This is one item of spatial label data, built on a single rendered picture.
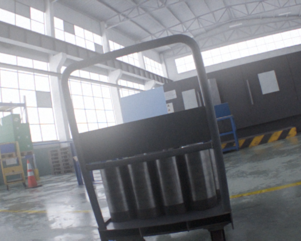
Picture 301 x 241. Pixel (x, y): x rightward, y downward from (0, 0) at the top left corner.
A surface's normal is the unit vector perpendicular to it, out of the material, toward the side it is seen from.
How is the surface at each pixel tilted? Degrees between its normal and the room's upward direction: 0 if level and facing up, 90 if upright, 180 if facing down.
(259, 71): 86
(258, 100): 86
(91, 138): 98
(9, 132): 90
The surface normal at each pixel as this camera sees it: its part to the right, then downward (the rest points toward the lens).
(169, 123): -0.18, 0.10
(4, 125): -0.37, 0.00
